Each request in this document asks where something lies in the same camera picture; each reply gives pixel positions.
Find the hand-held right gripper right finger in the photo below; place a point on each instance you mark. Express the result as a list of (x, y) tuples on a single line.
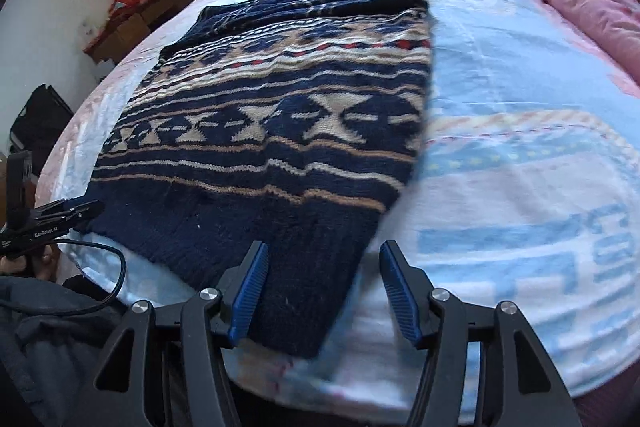
[(402, 292)]

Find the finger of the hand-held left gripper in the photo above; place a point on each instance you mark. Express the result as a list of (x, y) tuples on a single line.
[(57, 208), (82, 214)]

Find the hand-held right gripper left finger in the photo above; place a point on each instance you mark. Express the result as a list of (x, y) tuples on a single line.
[(250, 292)]

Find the navy patterned knit sweater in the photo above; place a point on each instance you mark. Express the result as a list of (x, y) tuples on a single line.
[(280, 147)]

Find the person's left hand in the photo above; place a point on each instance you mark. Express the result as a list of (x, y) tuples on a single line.
[(42, 262)]

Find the black folding chair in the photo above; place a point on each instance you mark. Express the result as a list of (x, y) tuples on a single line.
[(40, 122)]

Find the person's dark jacket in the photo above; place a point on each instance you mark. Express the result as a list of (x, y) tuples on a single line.
[(45, 347)]

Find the bed with patterned sheet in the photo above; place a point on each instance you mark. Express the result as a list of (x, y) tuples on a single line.
[(500, 132)]

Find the brown wooden desk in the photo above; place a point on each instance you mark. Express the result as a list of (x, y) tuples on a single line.
[(135, 27)]

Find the pink quilt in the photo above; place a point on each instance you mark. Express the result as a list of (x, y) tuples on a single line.
[(590, 7)]

